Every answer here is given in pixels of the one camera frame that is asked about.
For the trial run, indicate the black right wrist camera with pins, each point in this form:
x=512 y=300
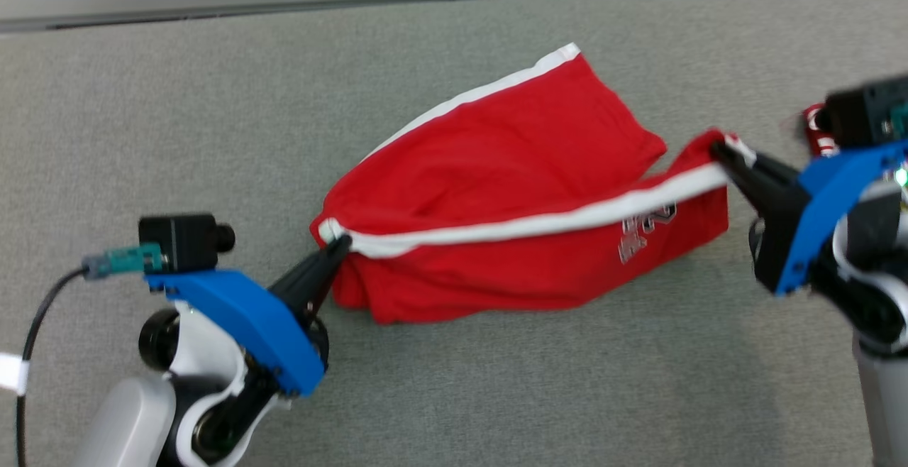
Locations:
x=865 y=116

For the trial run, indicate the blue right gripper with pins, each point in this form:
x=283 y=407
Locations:
x=823 y=204

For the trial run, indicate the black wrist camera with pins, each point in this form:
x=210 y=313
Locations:
x=865 y=116
x=181 y=241

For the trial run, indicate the grey wall baseboard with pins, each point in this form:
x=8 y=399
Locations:
x=213 y=14

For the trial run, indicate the red shirt white sleeves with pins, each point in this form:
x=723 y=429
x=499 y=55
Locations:
x=819 y=133

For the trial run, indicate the red shorts white stripe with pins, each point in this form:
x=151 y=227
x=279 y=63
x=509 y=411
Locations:
x=511 y=169

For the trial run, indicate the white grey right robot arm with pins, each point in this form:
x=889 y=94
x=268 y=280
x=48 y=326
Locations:
x=879 y=325

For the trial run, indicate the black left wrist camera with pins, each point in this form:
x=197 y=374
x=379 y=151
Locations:
x=181 y=241

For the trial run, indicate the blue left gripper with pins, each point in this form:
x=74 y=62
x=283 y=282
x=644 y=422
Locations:
x=255 y=325

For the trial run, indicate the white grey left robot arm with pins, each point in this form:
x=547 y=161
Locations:
x=142 y=417

